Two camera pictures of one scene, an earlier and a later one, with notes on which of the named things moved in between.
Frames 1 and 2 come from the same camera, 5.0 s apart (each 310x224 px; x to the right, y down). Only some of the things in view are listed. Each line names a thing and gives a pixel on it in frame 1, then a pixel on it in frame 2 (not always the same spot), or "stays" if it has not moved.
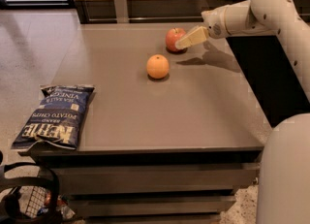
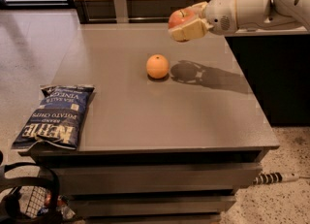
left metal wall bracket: x=121 y=5 stays
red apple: x=170 y=38 → x=181 y=17
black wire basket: x=28 y=200 stays
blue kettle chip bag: x=57 y=119 stays
